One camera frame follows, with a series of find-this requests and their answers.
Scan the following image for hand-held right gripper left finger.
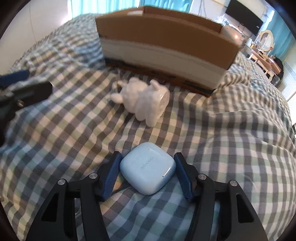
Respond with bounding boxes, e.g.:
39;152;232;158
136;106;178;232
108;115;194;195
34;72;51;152
25;151;122;241

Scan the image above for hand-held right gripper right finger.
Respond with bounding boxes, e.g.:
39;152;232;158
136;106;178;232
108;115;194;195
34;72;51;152
173;152;269;241

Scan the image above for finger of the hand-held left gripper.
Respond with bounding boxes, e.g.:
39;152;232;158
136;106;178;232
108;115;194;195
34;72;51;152
0;81;53;109
0;70;30;89

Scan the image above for light blue earbud case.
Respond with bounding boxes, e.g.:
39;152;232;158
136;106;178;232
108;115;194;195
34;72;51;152
120;142;176;195

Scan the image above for white animal figurine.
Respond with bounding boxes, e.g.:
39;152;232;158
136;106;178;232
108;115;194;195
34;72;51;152
110;77;171;127

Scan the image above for cardboard box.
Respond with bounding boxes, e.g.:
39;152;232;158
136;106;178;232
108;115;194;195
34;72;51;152
95;6;242;97

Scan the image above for checkered bed blanket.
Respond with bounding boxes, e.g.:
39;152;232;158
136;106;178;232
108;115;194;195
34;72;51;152
0;13;296;241

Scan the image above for wide teal curtain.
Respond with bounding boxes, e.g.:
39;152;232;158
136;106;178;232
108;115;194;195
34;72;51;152
69;0;114;17

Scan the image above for black bag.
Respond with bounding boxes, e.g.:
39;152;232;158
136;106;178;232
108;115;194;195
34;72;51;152
272;56;284;79

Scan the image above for oval white vanity mirror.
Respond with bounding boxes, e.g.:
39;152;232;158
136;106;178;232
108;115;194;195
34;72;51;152
258;30;275;52

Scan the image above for narrow teal curtain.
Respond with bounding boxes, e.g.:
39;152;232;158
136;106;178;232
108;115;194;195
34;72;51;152
264;9;294;63

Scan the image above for black wall television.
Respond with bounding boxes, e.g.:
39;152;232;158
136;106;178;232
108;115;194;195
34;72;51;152
225;0;264;36

